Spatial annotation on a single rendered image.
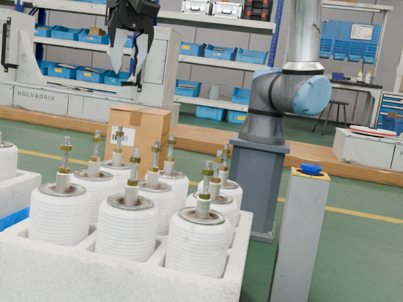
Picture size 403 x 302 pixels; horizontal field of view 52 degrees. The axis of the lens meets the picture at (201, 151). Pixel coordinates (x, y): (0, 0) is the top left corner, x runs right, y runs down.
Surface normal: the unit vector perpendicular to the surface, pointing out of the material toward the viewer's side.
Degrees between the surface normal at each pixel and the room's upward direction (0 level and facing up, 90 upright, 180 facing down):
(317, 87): 97
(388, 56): 90
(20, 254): 90
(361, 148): 90
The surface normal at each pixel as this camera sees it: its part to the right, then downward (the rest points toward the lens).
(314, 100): 0.53, 0.33
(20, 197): 0.97, 0.17
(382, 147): -0.21, 0.13
